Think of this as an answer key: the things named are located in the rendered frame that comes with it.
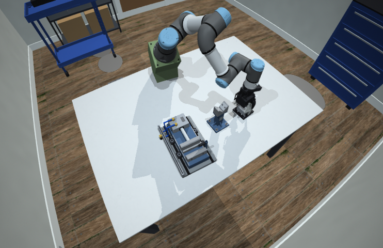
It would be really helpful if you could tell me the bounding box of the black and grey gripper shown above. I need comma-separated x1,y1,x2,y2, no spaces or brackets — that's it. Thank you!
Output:
234,81,258,115

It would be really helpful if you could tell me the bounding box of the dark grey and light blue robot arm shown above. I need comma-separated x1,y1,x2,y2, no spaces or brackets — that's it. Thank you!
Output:
153,7,265,92

